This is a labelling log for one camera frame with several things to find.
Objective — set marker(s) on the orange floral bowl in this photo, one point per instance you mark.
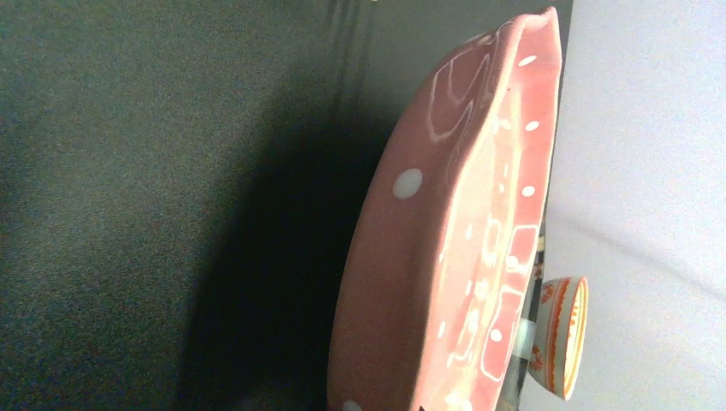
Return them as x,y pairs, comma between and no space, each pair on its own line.
560,334

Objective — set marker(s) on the dark striped plate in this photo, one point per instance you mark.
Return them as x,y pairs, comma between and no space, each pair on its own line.
510,395

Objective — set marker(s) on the pink polka dot plate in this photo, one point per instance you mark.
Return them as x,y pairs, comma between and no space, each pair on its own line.
439,265

